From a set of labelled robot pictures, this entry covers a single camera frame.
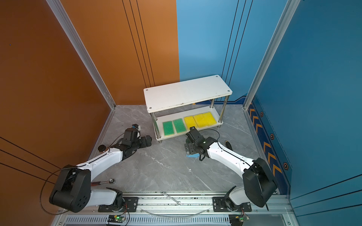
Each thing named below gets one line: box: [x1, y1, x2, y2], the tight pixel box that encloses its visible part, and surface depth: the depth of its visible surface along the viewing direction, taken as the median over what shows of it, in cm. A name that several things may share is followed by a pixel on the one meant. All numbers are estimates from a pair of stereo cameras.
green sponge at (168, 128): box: [162, 121, 175, 136], surface depth 98 cm
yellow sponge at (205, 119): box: [197, 111, 218, 129], surface depth 103 cm
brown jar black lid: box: [97, 144, 109, 154], surface depth 87 cm
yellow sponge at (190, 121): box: [183, 115, 199, 131], surface depth 102 cm
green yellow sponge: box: [172, 118, 187, 134], surface depth 99 cm
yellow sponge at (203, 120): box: [192, 111, 213, 129], surface depth 103 cm
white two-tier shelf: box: [143, 74, 233, 144], surface depth 88 cm
